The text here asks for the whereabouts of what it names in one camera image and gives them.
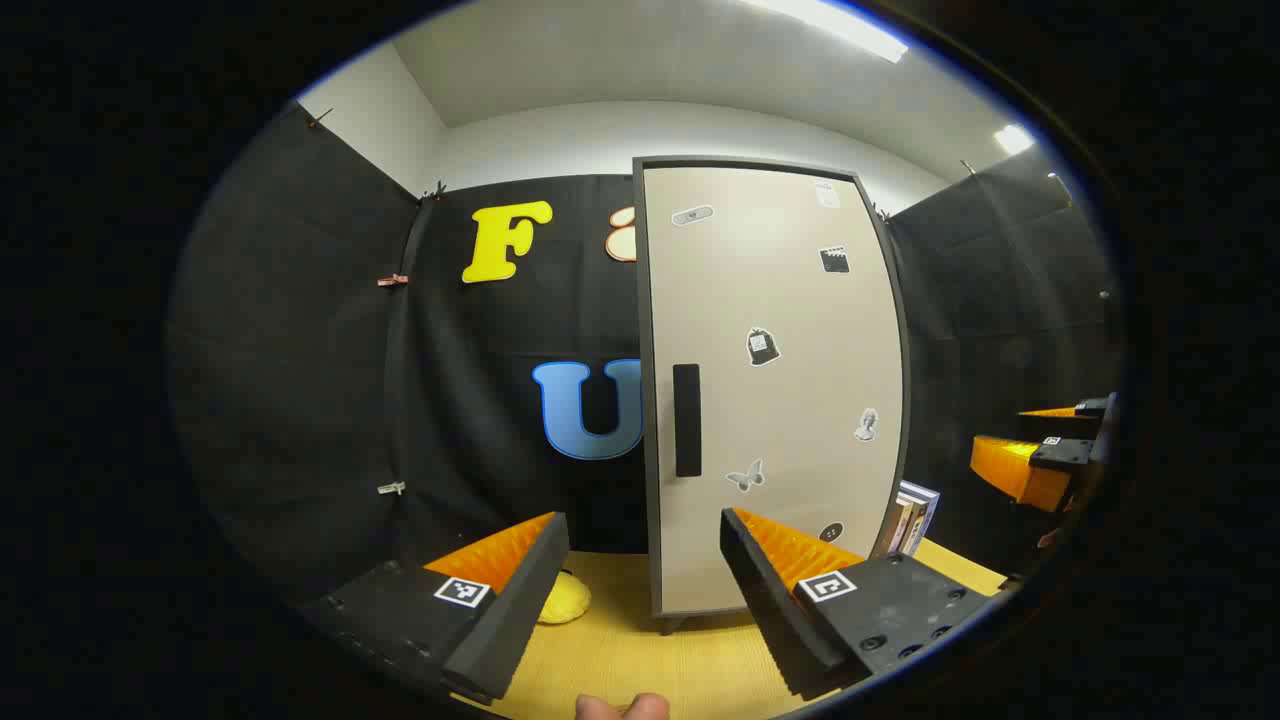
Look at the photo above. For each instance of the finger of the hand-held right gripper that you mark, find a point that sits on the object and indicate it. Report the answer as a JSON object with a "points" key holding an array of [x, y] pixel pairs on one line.
{"points": [[1010, 470], [1060, 410]]}

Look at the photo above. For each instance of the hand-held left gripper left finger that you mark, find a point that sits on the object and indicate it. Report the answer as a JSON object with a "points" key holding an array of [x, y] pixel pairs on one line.
{"points": [[515, 620]]}

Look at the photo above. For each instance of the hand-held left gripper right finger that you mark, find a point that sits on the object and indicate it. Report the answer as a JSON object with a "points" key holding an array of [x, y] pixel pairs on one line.
{"points": [[770, 610]]}

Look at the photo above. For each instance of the dark grey cabinet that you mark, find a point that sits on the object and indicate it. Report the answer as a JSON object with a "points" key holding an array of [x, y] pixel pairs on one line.
{"points": [[648, 450]]}

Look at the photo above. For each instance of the yellow lumpy toy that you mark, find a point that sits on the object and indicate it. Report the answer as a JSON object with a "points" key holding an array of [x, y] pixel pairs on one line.
{"points": [[565, 600]]}

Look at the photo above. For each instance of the white blue book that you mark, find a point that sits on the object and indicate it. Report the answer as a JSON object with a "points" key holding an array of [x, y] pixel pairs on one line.
{"points": [[925, 510]]}

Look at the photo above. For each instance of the beige cover book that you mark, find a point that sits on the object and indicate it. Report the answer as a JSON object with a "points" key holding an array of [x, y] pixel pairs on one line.
{"points": [[893, 525]]}

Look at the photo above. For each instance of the silver cloth clip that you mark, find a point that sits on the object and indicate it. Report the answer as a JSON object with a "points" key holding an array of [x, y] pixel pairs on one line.
{"points": [[391, 488]]}

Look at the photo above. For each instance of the small ceiling light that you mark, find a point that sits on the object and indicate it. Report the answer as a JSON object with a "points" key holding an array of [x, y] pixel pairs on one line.
{"points": [[1013, 139]]}

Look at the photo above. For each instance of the black backdrop cloth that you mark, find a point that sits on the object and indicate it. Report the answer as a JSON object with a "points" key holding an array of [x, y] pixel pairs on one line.
{"points": [[300, 400]]}

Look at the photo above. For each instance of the red cloth clip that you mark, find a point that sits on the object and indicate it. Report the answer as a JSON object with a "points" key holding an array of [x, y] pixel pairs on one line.
{"points": [[392, 280]]}

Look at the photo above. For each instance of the long ceiling light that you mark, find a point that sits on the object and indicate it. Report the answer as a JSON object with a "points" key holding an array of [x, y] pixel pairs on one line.
{"points": [[840, 25]]}

